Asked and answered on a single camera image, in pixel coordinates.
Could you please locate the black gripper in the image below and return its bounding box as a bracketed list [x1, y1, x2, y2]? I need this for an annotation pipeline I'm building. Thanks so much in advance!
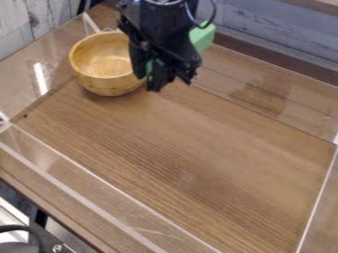
[116, 0, 201, 92]

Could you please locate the green rectangular block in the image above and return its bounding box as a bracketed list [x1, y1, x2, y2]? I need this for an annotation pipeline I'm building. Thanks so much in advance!
[144, 21, 217, 77]

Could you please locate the brown wooden bowl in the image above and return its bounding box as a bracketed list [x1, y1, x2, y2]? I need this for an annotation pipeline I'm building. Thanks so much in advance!
[68, 31, 144, 97]

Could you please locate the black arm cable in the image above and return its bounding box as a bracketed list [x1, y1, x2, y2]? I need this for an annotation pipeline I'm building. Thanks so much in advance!
[181, 0, 217, 30]

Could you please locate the black metal table bracket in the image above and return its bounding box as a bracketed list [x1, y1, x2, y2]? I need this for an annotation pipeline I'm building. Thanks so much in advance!
[29, 209, 76, 253]

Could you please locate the black cable bottom left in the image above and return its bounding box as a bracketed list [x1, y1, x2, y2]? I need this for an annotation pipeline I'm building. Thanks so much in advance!
[0, 224, 45, 253]

